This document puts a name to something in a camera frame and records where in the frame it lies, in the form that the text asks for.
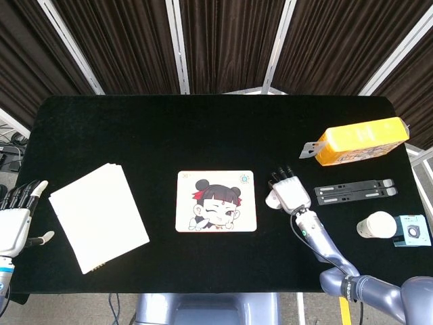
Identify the cartoon girl mouse pad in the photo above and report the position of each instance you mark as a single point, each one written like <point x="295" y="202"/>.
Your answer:
<point x="216" y="201"/>

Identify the white computer mouse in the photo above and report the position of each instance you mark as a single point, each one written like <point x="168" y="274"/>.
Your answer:
<point x="270" y="200"/>

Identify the white paper cup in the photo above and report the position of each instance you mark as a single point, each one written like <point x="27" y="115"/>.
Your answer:
<point x="377" y="225"/>

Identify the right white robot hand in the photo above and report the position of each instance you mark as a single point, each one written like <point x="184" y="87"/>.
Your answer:
<point x="291" y="193"/>

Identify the black folding laptop stand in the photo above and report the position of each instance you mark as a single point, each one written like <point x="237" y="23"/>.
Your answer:
<point x="352" y="192"/>

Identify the white screen frame post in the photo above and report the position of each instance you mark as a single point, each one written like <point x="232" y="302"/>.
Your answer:
<point x="71" y="47"/>
<point x="279" y="47"/>
<point x="179" y="47"/>
<point x="13" y="123"/>
<point x="395" y="50"/>

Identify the dark brown curtain panel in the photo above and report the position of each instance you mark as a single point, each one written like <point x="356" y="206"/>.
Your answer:
<point x="412" y="91"/>
<point x="23" y="57"/>
<point x="125" y="44"/>
<point x="338" y="44"/>
<point x="230" y="44"/>

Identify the white metal floor frame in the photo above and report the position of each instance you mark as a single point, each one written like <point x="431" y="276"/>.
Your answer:
<point x="421" y="159"/>

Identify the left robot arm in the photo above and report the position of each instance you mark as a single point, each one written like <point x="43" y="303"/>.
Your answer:
<point x="5" y="281"/>

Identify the teal small product box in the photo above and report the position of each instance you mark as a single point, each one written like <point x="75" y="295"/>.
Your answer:
<point x="414" y="232"/>

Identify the white paper notebook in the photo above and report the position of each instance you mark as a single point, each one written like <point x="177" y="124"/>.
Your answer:
<point x="98" y="216"/>

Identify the black velvet tablecloth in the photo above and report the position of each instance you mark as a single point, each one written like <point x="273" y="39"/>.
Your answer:
<point x="216" y="135"/>

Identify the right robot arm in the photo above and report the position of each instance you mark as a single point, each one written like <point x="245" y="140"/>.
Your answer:
<point x="324" y="240"/>

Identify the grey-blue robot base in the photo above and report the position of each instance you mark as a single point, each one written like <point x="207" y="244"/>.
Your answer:
<point x="206" y="309"/>

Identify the yellow snack package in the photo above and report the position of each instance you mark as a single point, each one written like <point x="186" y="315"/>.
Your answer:
<point x="362" y="142"/>

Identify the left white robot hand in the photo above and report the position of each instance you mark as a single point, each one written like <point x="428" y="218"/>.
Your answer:
<point x="13" y="227"/>

